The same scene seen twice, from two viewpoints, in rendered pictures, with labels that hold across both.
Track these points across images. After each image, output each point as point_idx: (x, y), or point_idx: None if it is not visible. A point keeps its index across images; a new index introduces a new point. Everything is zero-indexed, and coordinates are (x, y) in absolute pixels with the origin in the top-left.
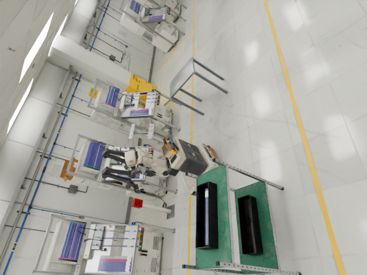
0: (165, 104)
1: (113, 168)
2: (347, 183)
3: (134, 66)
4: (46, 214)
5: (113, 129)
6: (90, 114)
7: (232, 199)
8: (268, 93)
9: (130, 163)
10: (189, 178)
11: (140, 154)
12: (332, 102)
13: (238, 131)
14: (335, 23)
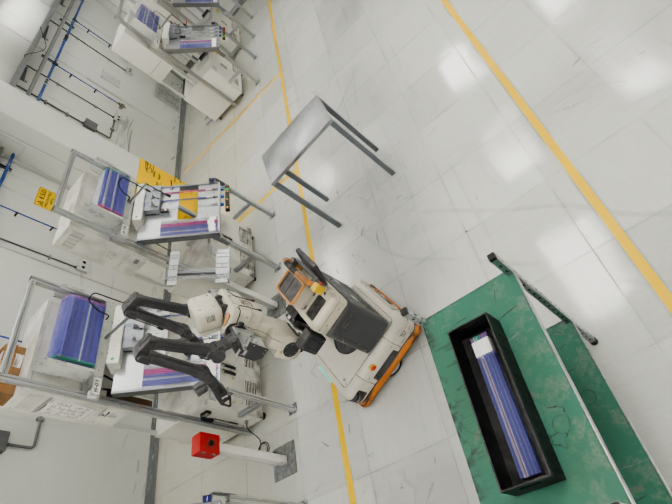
0: (236, 215)
1: (132, 361)
2: None
3: (141, 149)
4: None
5: (99, 284)
6: (40, 247)
7: None
8: (499, 158)
9: (207, 326)
10: (340, 361)
11: (231, 301)
12: (660, 150)
13: (442, 244)
14: (618, 18)
